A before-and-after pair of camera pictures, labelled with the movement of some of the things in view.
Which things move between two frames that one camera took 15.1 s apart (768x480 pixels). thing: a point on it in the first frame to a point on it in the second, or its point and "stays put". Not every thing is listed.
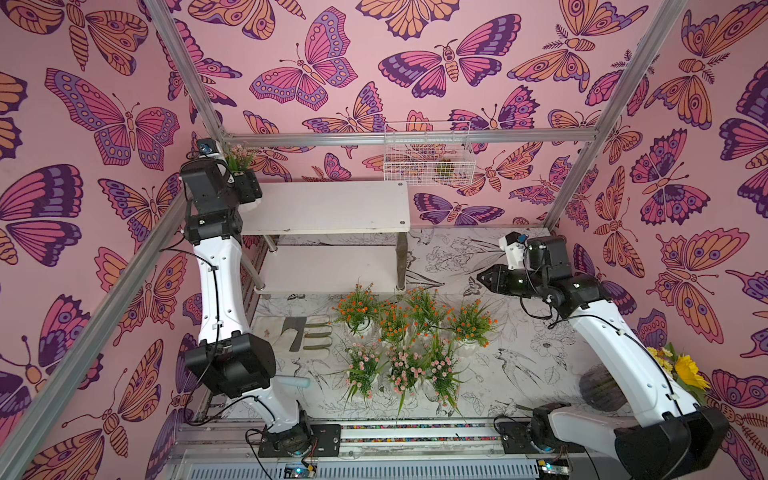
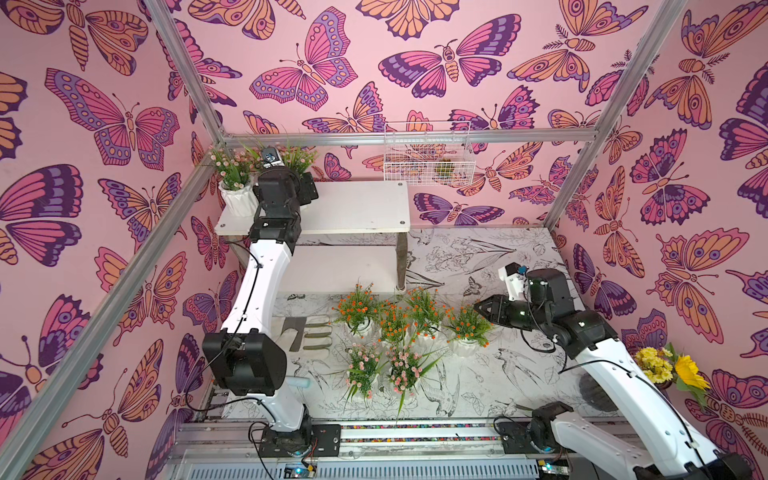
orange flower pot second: [395, 323] stays put
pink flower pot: [443, 370] to [297, 158]
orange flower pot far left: [358, 309] stays put
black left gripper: [249, 187] to [305, 198]
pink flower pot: [365, 362] stays put
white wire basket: [432, 163] stays put
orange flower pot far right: [471, 326] stays put
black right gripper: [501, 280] to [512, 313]
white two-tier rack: [330, 237] stays put
